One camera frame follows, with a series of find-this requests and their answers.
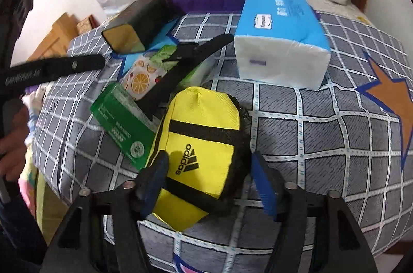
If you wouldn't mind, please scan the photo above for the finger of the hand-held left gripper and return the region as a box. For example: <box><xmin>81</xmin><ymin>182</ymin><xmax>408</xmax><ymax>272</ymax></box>
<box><xmin>42</xmin><ymin>54</ymin><xmax>105</xmax><ymax>80</ymax></box>

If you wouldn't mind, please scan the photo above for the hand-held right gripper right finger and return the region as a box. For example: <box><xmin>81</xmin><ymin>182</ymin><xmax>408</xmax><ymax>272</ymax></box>
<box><xmin>251</xmin><ymin>152</ymin><xmax>379</xmax><ymax>273</ymax></box>

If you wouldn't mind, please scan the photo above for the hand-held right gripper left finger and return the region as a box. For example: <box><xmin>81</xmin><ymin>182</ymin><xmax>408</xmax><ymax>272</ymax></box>
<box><xmin>39</xmin><ymin>152</ymin><xmax>170</xmax><ymax>273</ymax></box>

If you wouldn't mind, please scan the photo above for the yellow small bag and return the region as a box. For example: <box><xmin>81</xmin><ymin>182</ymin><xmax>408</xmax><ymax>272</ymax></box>
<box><xmin>147</xmin><ymin>86</ymin><xmax>252</xmax><ymax>232</ymax></box>

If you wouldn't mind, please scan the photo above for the green tissue pack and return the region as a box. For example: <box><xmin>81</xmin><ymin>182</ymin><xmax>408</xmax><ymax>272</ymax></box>
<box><xmin>90</xmin><ymin>83</ymin><xmax>158</xmax><ymax>170</ymax></box>

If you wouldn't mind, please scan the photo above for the person's left hand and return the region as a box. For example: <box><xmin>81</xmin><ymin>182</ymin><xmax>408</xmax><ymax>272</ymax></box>
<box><xmin>0</xmin><ymin>105</ymin><xmax>31</xmax><ymax>183</ymax></box>

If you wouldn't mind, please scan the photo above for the brown printed box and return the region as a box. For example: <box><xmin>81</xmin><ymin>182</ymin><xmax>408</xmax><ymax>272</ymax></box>
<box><xmin>76</xmin><ymin>16</ymin><xmax>97</xmax><ymax>35</ymax></box>

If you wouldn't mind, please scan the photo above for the fruit printed plastic bag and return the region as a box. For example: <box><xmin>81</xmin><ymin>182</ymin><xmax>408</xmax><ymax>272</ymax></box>
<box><xmin>120</xmin><ymin>45</ymin><xmax>181</xmax><ymax>102</ymax></box>

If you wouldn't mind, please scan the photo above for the grey checked blanket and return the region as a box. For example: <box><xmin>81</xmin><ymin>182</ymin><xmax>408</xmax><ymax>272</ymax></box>
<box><xmin>32</xmin><ymin>12</ymin><xmax>413</xmax><ymax>273</ymax></box>

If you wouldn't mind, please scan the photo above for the dark tin box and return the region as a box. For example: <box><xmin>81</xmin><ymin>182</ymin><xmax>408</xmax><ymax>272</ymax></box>
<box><xmin>101</xmin><ymin>0</ymin><xmax>171</xmax><ymax>55</ymax></box>

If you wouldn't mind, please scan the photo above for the green blanket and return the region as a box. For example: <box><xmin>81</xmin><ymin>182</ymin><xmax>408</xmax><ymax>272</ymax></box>
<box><xmin>35</xmin><ymin>170</ymin><xmax>68</xmax><ymax>244</ymax></box>

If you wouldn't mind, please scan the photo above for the blue tissue pack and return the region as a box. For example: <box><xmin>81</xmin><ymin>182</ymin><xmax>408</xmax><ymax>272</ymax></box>
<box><xmin>234</xmin><ymin>0</ymin><xmax>332</xmax><ymax>90</ymax></box>

